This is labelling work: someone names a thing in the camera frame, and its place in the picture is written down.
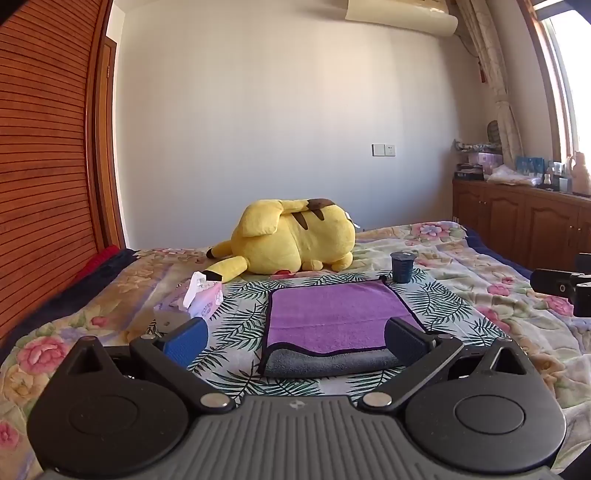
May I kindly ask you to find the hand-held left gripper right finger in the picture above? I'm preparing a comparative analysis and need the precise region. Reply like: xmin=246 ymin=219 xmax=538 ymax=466
xmin=358 ymin=316 xmax=539 ymax=412

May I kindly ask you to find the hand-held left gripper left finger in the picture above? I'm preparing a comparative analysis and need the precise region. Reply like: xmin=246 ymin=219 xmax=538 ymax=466
xmin=50 ymin=318 xmax=235 ymax=414

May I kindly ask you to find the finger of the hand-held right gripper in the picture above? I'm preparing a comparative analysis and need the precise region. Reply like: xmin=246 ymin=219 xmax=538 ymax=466
xmin=530 ymin=268 xmax=576 ymax=295

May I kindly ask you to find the purple and grey towel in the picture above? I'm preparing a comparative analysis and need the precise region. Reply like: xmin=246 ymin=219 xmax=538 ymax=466
xmin=257 ymin=279 xmax=428 ymax=377

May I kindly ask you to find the pink tissue pack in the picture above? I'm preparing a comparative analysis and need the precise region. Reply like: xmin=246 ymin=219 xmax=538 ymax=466
xmin=153 ymin=271 xmax=225 ymax=331

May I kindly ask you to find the leaf print cloth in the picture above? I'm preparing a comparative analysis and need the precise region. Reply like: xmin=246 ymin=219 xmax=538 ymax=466
xmin=147 ymin=268 xmax=502 ymax=398

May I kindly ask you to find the floral bed sheet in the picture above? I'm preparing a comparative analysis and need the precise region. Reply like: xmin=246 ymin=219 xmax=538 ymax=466
xmin=0 ymin=220 xmax=591 ymax=472

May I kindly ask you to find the dark blue cup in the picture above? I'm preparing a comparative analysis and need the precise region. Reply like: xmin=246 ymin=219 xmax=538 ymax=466
xmin=390 ymin=251 xmax=416 ymax=284

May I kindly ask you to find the wooden cabinet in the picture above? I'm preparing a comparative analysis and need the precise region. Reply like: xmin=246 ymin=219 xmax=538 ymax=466
xmin=452 ymin=178 xmax=591 ymax=274

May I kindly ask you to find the beige vase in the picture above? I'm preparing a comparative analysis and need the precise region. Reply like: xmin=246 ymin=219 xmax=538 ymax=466
xmin=565 ymin=151 xmax=591 ymax=194

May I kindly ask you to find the clear plastic bag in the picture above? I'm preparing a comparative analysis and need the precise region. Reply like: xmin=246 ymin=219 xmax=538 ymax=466
xmin=486 ymin=165 xmax=540 ymax=187

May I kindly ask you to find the blue box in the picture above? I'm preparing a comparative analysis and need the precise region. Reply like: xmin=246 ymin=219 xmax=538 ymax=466
xmin=515 ymin=156 xmax=546 ymax=175

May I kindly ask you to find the red cloth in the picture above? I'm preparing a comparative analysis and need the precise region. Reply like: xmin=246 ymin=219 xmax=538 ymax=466
xmin=73 ymin=245 xmax=123 ymax=283

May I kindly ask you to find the dark blue blanket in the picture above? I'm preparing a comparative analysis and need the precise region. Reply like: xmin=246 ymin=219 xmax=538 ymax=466
xmin=0 ymin=249 xmax=140 ymax=354

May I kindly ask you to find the stack of books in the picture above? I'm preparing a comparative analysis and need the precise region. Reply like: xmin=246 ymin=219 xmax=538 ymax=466
xmin=454 ymin=162 xmax=485 ymax=181

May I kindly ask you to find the floral storage box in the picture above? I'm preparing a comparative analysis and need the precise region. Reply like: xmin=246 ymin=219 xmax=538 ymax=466
xmin=468 ymin=152 xmax=504 ymax=169

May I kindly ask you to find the yellow plush toy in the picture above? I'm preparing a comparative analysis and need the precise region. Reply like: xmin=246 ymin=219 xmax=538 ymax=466
xmin=205 ymin=198 xmax=357 ymax=283

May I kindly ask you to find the beige patterned curtain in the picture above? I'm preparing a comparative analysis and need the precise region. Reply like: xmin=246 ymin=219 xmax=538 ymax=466
xmin=455 ymin=0 xmax=526 ymax=168

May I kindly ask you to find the window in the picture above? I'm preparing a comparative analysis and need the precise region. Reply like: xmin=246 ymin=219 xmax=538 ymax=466
xmin=529 ymin=0 xmax=591 ymax=163

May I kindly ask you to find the slatted wooden wardrobe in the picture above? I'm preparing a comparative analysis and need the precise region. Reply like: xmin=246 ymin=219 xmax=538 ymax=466
xmin=0 ymin=0 xmax=127 ymax=346

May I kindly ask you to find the white air conditioner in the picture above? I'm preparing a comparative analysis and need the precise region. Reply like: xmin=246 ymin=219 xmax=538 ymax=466
xmin=344 ymin=0 xmax=459 ymax=38

